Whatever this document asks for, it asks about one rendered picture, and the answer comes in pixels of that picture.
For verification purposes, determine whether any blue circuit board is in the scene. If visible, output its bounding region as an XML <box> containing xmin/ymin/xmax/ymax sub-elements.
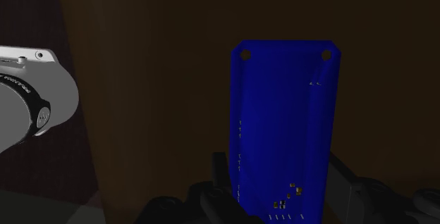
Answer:
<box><xmin>228</xmin><ymin>39</ymin><xmax>342</xmax><ymax>224</ymax></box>

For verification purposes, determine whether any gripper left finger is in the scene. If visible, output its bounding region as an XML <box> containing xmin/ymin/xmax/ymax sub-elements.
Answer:
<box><xmin>134</xmin><ymin>151</ymin><xmax>265</xmax><ymax>224</ymax></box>

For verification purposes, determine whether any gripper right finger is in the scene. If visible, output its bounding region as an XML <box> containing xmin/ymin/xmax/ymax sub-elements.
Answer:
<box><xmin>322</xmin><ymin>151</ymin><xmax>440</xmax><ymax>224</ymax></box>

